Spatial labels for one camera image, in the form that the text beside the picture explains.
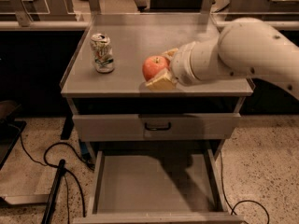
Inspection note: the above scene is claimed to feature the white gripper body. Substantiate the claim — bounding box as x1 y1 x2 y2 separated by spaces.
170 41 198 86

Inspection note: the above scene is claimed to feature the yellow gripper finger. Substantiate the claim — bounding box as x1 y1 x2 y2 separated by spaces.
146 68 177 91
162 48 178 61

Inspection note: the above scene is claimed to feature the red apple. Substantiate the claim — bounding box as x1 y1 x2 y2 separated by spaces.
142 56 170 81

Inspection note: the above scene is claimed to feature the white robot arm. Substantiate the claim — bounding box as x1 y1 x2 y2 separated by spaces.
146 18 299 99

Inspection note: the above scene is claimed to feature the grey top drawer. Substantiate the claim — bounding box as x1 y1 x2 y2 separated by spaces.
73 113 240 142

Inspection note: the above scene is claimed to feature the grey drawer cabinet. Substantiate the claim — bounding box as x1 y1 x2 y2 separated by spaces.
59 12 256 224

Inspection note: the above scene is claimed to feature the open grey middle drawer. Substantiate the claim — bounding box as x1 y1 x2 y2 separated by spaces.
74 149 243 224

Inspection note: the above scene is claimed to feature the crushed soda can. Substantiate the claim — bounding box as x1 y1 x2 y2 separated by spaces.
90 33 115 74

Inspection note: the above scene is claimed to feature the black bar on floor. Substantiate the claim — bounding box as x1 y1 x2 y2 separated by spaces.
41 160 65 224

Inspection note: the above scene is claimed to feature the black chair base left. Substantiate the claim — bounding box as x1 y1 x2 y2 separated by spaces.
0 100 26 169

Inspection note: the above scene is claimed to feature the black floor cable right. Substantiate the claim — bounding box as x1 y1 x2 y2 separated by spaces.
219 151 271 224

